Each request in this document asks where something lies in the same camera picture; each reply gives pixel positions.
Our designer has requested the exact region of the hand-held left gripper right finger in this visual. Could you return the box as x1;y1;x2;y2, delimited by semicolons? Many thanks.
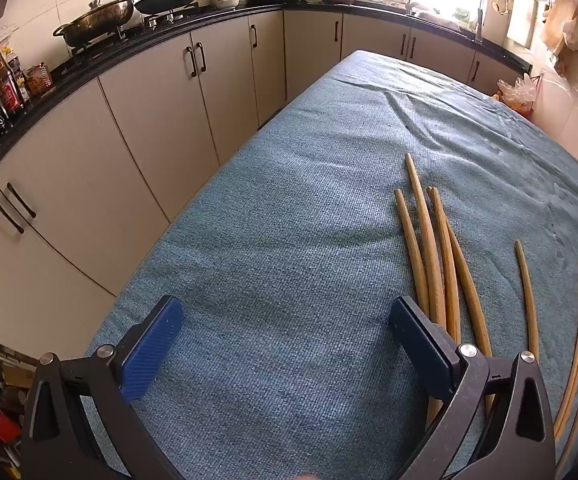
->
389;296;556;480

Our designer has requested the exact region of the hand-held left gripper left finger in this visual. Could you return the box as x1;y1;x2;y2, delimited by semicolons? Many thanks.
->
20;295;185;480

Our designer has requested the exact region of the blue table cloth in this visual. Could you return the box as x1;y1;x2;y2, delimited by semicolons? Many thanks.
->
81;49;578;480

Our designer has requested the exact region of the trash bin with bags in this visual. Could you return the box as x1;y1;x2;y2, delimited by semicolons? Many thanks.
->
492;72;542;121

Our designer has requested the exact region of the red seasoning packet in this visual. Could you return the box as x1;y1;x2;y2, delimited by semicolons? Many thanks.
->
23;62;54;97

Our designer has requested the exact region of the dark sauce bottle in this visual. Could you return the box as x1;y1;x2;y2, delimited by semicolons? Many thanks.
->
0;40;26;113

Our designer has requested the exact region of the clear condiment bottle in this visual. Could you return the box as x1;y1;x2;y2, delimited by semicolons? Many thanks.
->
6;52;32;103

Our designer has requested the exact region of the gas stove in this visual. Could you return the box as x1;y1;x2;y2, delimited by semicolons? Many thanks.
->
66;2;205;58

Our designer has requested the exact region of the steel wok with lid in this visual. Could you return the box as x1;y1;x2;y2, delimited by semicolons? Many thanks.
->
53;0;136;50

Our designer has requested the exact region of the white cutting board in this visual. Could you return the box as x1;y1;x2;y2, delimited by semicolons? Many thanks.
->
506;0;540;51

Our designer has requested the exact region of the green printed plastic bag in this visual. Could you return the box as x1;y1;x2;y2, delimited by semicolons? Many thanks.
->
539;0;578;56

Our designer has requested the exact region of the black kitchen countertop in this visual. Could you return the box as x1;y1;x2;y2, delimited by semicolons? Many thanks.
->
0;0;532;201

